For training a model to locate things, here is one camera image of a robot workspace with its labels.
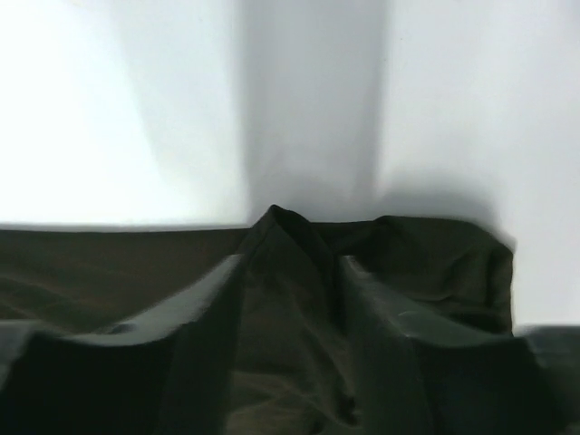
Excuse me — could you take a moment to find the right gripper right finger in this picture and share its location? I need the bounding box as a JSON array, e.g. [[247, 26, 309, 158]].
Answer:
[[341, 257, 579, 435]]

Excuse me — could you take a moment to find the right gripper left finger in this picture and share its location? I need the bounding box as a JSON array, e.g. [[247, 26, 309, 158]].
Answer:
[[1, 255, 244, 434]]

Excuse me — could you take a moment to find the black printed t-shirt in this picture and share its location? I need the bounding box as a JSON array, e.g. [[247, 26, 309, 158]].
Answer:
[[1, 206, 514, 434]]

